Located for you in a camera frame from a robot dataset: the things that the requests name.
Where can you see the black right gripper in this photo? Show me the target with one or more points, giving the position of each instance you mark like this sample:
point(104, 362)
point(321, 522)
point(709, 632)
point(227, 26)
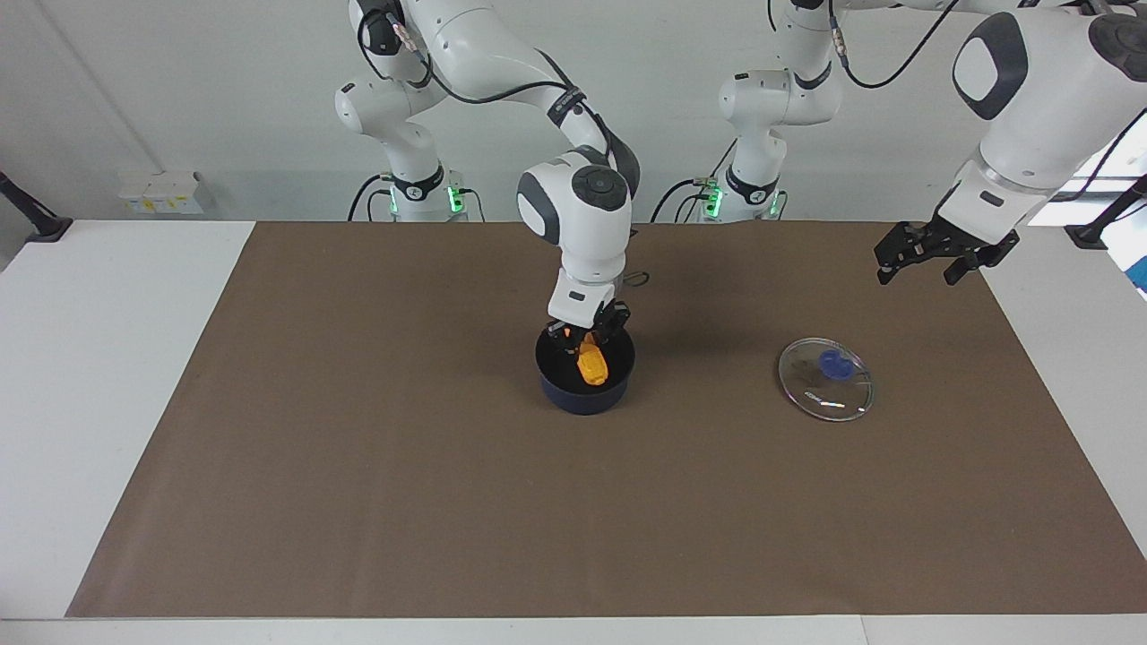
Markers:
point(611, 321)

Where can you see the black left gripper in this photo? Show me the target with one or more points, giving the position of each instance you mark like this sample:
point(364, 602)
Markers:
point(972, 240)

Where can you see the yellow toy corn cob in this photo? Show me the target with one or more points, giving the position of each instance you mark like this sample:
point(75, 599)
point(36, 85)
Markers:
point(591, 365)

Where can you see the glass lid with blue knob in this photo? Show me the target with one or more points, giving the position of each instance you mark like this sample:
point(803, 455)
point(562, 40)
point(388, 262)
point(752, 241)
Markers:
point(836, 365)

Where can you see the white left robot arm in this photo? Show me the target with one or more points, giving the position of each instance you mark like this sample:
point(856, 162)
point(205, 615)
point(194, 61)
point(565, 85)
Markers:
point(1030, 116)

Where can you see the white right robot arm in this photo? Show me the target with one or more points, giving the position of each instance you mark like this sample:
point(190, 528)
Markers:
point(582, 224)

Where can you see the dark blue saucepan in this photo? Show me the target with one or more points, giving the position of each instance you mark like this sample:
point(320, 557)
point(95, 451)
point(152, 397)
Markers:
point(582, 401)

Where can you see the black clamp stand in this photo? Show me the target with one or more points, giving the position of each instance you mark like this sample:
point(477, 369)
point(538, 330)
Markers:
point(1107, 219)
point(36, 219)

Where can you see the blue plastic object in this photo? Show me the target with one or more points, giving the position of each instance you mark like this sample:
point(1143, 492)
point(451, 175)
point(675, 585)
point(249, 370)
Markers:
point(1142, 273)

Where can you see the brown table mat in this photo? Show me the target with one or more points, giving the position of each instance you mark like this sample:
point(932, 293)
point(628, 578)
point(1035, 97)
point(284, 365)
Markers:
point(358, 520)

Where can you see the white wall socket box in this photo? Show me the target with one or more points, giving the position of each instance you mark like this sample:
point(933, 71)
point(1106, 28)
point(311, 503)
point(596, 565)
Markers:
point(161, 193)

